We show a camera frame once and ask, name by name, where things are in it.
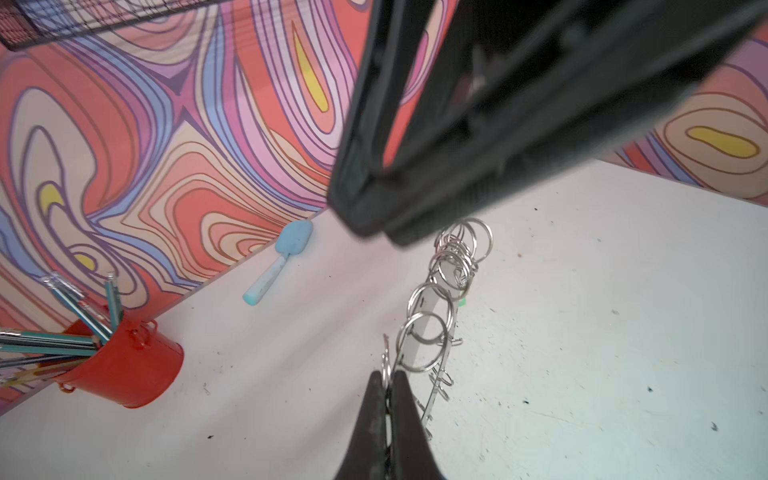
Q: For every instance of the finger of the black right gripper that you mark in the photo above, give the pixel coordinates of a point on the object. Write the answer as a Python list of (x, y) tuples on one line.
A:
[(522, 90), (370, 190)]

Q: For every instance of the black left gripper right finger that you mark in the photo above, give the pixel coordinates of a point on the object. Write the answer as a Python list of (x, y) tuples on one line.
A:
[(410, 453)]

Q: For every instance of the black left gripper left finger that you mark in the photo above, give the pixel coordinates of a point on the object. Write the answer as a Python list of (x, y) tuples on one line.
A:
[(366, 455)]

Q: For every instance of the light blue spatula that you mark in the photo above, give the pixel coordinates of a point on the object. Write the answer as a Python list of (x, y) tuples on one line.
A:
[(292, 241)]

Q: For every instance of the red metal pencil bucket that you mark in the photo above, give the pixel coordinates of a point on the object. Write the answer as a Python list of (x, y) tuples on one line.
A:
[(135, 367)]

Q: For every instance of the black wire basket back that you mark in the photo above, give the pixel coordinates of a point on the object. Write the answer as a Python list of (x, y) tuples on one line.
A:
[(154, 25)]

